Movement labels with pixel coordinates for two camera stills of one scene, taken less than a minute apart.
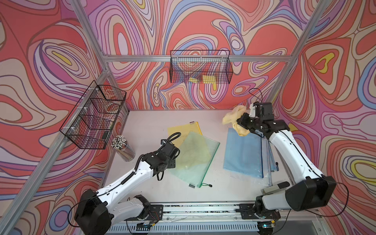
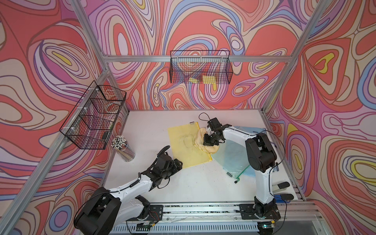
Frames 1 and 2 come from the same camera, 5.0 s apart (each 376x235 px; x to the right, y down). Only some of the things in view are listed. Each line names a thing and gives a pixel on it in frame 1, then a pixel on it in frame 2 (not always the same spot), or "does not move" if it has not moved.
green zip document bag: (196, 155) → (232, 156)
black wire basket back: (202, 66) does not move
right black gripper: (241, 121) → (207, 142)
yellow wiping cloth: (231, 117) → (198, 139)
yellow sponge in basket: (207, 79) does not move
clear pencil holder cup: (120, 145) does not move
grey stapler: (275, 188) does not move
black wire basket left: (95, 115) does not move
